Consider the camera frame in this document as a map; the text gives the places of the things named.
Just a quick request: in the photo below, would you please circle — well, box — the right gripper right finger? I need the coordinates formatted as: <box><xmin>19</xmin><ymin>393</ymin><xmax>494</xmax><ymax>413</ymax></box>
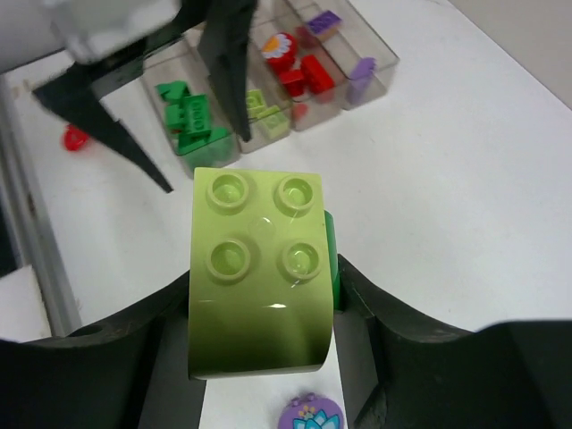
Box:
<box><xmin>334</xmin><ymin>258</ymin><xmax>571</xmax><ymax>428</ymax></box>

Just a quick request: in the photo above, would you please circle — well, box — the purple hollow lego brick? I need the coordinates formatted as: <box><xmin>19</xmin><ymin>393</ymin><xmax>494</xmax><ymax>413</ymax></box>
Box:
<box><xmin>346</xmin><ymin>57</ymin><xmax>376</xmax><ymax>105</ymax></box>

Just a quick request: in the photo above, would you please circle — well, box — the green and yellow lego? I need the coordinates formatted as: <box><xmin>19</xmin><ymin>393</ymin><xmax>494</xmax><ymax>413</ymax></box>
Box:
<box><xmin>188</xmin><ymin>167</ymin><xmax>334</xmax><ymax>379</ymax></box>

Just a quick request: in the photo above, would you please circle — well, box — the metal table rail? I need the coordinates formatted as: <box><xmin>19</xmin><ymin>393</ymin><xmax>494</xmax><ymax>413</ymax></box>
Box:
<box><xmin>1</xmin><ymin>76</ymin><xmax>82</xmax><ymax>336</ymax></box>

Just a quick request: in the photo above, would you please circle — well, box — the red curved lego piece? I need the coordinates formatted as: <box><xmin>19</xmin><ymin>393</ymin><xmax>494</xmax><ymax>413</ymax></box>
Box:
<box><xmin>292</xmin><ymin>103</ymin><xmax>308</xmax><ymax>122</ymax></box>

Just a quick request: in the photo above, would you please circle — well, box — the small green slope lego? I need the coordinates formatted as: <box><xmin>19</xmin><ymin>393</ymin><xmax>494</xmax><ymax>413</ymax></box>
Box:
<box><xmin>175</xmin><ymin>127</ymin><xmax>230</xmax><ymax>156</ymax></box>

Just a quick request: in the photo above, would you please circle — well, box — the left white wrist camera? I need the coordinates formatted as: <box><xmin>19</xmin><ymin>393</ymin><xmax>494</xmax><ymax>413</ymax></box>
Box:
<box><xmin>38</xmin><ymin>0</ymin><xmax>181</xmax><ymax>63</ymax></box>

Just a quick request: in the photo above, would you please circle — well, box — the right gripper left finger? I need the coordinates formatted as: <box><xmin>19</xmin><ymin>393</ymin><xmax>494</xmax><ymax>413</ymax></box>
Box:
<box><xmin>1</xmin><ymin>273</ymin><xmax>206</xmax><ymax>428</ymax></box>

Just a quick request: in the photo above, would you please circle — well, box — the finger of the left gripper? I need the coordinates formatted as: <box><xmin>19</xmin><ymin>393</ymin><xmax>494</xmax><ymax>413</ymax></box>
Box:
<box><xmin>198</xmin><ymin>0</ymin><xmax>257</xmax><ymax>141</ymax></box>
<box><xmin>32</xmin><ymin>39</ymin><xmax>172</xmax><ymax>193</ymax></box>

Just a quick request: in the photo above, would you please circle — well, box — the yellow-green lego brick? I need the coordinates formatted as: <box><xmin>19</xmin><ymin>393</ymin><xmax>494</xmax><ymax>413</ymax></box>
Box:
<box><xmin>245</xmin><ymin>88</ymin><xmax>268</xmax><ymax>120</ymax></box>
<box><xmin>260</xmin><ymin>112</ymin><xmax>290</xmax><ymax>139</ymax></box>

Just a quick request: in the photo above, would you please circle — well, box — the purple flower lego disc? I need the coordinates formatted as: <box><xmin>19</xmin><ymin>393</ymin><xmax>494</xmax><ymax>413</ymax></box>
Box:
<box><xmin>276</xmin><ymin>393</ymin><xmax>345</xmax><ymax>429</ymax></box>

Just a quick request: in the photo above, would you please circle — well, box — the clear compartment organizer tray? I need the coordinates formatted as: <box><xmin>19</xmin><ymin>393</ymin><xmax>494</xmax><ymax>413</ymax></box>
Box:
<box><xmin>136</xmin><ymin>1</ymin><xmax>399</xmax><ymax>172</ymax></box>

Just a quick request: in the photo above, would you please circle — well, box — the red half-round lego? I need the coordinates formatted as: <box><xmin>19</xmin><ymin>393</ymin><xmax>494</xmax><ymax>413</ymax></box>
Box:
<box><xmin>62</xmin><ymin>124</ymin><xmax>91</xmax><ymax>152</ymax></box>

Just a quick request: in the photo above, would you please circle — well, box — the long red lego brick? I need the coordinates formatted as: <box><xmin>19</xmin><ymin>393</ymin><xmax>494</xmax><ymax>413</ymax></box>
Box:
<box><xmin>300</xmin><ymin>55</ymin><xmax>334</xmax><ymax>95</ymax></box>

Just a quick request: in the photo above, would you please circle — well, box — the small red lego cube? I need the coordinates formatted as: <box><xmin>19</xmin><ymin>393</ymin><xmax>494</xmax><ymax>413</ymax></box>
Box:
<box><xmin>279</xmin><ymin>69</ymin><xmax>307</xmax><ymax>98</ymax></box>

